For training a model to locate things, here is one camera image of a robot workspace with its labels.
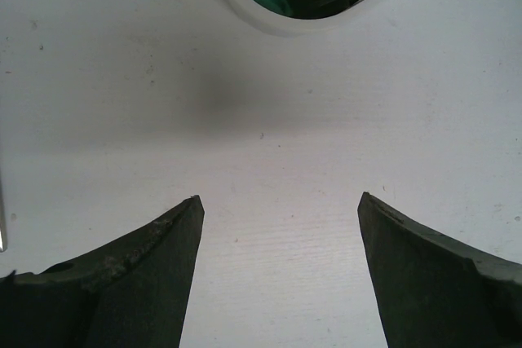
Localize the silver metal fork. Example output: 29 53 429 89
0 184 8 253

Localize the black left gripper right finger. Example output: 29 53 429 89
357 192 521 347

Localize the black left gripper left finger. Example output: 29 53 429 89
1 196 204 347

